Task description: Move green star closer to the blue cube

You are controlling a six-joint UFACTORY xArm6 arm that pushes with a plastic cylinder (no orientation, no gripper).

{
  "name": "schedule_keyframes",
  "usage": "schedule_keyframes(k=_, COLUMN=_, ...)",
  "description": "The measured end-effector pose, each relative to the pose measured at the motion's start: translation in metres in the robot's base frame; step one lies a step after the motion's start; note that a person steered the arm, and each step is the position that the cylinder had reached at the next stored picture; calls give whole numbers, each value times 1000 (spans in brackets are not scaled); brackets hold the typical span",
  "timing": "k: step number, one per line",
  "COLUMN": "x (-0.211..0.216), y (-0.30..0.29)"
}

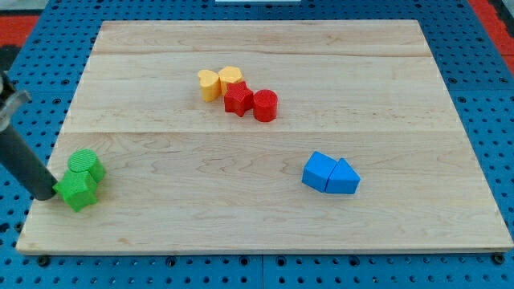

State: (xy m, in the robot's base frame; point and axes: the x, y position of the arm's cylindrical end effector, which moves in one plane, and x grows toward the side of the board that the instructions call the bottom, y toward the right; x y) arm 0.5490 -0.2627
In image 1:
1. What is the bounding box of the green star block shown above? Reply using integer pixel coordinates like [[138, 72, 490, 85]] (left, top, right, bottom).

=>
[[52, 170, 97, 212]]

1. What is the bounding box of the red star block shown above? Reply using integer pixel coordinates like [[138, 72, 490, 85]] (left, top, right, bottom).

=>
[[224, 81, 254, 117]]

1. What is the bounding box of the blue cube block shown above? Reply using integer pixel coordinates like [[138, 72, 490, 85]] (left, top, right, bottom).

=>
[[302, 151, 337, 193]]

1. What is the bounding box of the red cylinder block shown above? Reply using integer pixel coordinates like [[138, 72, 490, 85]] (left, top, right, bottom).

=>
[[253, 89, 278, 122]]

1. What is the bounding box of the yellow heart block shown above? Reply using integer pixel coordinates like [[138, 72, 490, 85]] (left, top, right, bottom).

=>
[[198, 70, 221, 102]]

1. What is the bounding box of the yellow hexagon block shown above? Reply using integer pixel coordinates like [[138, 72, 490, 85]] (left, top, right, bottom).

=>
[[218, 66, 244, 96]]

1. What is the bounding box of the wooden board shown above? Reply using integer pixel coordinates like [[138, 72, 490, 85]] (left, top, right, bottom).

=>
[[17, 20, 513, 255]]

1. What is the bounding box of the blue triangle block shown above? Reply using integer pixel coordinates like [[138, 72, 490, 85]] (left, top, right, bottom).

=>
[[325, 158, 361, 194]]

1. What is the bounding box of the green cylinder block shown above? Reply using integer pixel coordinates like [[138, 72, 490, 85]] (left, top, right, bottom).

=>
[[67, 149, 105, 182]]

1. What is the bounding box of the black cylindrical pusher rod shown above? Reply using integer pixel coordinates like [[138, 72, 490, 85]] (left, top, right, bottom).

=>
[[1, 124, 57, 201]]

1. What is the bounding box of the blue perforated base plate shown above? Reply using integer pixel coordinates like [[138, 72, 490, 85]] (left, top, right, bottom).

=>
[[1, 0, 513, 288]]

